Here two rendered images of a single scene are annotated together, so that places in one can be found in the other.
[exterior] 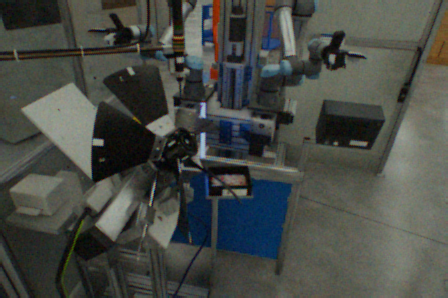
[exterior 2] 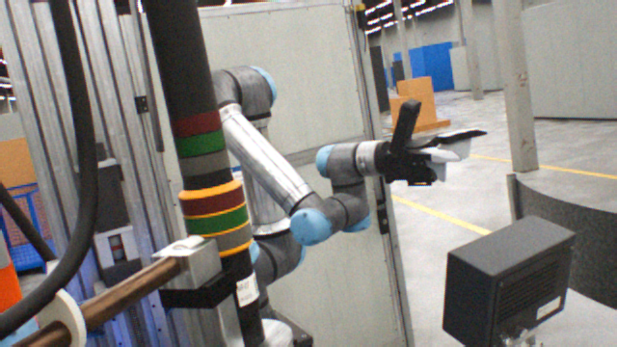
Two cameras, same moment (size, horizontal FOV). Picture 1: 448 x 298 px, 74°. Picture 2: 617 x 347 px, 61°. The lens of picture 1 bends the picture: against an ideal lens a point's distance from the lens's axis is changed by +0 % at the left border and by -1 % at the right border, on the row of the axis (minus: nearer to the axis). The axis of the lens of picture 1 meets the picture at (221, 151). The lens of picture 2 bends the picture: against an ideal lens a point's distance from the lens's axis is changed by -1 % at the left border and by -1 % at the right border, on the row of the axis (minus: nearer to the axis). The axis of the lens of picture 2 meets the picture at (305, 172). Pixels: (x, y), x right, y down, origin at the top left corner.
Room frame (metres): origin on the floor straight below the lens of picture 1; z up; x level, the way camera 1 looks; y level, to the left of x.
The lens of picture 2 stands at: (0.72, 0.33, 1.62)
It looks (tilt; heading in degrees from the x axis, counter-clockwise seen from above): 9 degrees down; 321
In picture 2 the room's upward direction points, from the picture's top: 11 degrees counter-clockwise
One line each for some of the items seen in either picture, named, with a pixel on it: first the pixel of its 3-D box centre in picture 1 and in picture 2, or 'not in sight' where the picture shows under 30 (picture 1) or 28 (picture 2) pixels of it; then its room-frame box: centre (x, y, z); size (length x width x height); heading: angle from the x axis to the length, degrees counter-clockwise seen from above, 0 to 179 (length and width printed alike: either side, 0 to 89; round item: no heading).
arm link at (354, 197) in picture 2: (311, 67); (347, 206); (1.55, -0.45, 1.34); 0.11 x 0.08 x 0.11; 102
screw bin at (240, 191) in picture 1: (228, 181); not in sight; (1.20, -0.05, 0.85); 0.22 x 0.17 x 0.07; 96
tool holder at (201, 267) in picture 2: (176, 60); (226, 299); (1.03, 0.17, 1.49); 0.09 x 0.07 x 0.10; 115
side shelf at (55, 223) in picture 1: (60, 198); not in sight; (1.01, 0.72, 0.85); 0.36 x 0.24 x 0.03; 170
